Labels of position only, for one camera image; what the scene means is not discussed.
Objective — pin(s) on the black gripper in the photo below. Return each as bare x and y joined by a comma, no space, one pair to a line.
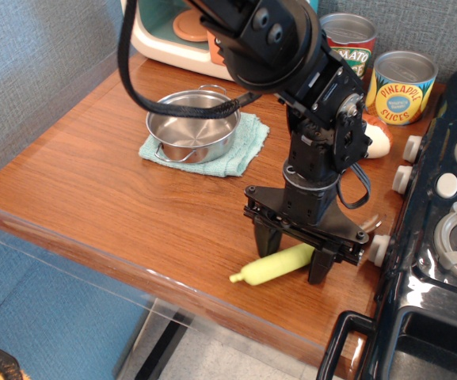
307,211

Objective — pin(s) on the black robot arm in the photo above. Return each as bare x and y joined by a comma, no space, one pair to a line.
324,104

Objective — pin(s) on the teal folded cloth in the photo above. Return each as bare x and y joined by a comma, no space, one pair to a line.
249,139

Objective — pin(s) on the black toy stove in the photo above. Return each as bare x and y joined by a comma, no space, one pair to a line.
413,333

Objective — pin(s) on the plush mushroom toy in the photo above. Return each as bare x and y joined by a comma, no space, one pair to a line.
379,133

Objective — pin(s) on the toy microwave teal and peach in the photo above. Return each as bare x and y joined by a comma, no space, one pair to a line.
176,43

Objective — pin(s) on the tomato sauce can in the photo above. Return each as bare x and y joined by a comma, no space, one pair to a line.
352,37

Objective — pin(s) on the spoon with yellow-green handle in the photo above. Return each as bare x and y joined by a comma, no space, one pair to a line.
288,260

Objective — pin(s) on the stainless steel pot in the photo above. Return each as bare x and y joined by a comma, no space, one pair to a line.
192,141

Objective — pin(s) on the pineapple slices can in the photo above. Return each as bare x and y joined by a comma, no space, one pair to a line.
400,86

